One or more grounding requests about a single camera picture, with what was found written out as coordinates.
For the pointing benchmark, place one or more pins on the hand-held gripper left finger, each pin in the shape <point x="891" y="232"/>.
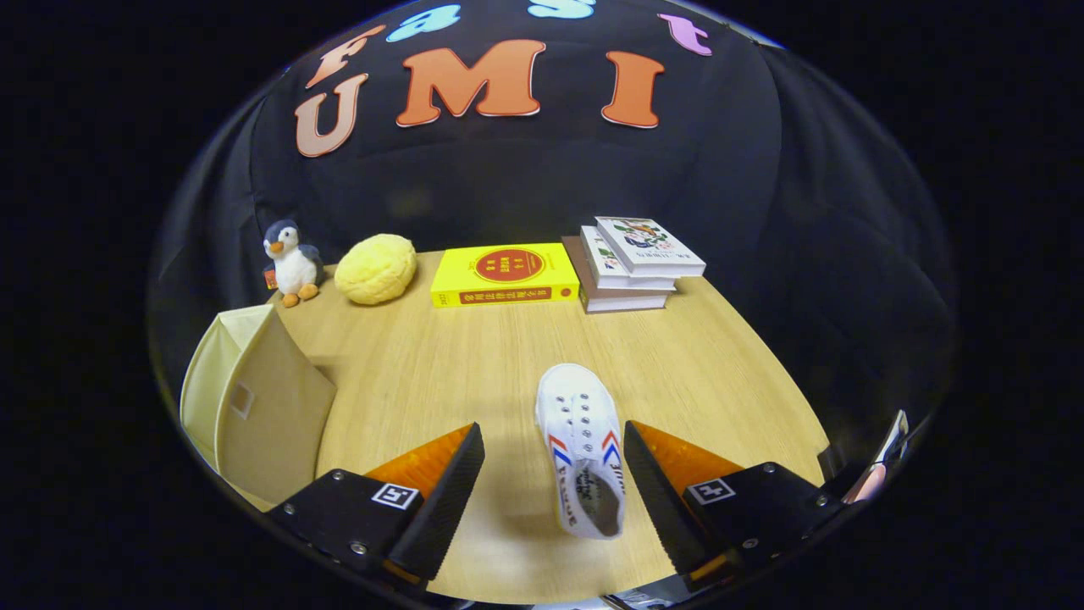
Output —
<point x="449" y="500"/>

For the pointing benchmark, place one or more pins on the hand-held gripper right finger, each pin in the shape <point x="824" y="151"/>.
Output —
<point x="665" y="500"/>

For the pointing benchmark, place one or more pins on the white canvas shoe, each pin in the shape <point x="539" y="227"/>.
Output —
<point x="580" y="415"/>

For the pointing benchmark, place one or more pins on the beige fabric storage box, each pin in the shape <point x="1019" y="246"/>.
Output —
<point x="271" y="424"/>

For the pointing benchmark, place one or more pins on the yellow book with red circle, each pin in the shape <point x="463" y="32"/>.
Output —
<point x="504" y="273"/>

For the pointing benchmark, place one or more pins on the yellow round plush cushion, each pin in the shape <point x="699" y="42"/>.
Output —
<point x="375" y="269"/>

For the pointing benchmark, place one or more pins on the white floral book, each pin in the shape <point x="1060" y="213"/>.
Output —
<point x="601" y="258"/>
<point x="648" y="246"/>

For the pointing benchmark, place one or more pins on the brown cover book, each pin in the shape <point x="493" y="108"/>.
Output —
<point x="576" y="263"/>

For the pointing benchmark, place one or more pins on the penguin plush toy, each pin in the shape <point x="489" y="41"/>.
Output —
<point x="295" y="267"/>

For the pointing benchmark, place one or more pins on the black backdrop cloth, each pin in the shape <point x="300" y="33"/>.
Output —
<point x="508" y="186"/>

